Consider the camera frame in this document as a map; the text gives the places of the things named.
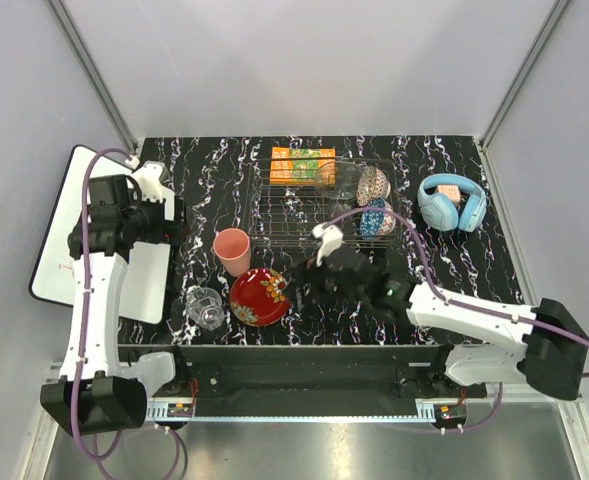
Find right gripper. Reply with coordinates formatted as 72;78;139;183
282;255;367;310

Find blue triangle pattern bowl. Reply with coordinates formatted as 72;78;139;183
360;198;396;240

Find beige patterned bowl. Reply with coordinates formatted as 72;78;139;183
356;166;391;206

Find red floral plate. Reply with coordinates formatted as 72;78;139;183
229;268;290;327

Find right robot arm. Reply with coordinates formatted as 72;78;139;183
285;247;589;401

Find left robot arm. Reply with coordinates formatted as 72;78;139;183
40;169;190;437

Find pink plastic cup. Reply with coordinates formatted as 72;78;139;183
212;228;251;277

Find white board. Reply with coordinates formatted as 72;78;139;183
28;145;170;325

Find clear glass cup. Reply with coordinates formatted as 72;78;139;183
186;286;225;330

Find light blue headphones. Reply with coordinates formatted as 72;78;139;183
417;173;487;233

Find orange patterned box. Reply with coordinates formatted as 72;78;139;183
269;147;336;186

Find pink cube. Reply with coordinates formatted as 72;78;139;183
436;184;461;206

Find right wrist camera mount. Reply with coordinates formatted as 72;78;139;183
312;222;343;267

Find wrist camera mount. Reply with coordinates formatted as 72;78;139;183
312;222;343;267
128;161;169;204

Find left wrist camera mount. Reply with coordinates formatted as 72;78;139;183
128;161;169;204

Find wire dish rack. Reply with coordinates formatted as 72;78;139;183
241;158;399;250

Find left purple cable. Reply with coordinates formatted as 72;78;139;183
71;148;188;480

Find purple cable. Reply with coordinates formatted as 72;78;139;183
71;148;188;480
321;208;589;434

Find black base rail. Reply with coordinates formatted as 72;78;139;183
116;342;490;419

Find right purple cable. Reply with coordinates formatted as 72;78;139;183
321;208;589;434

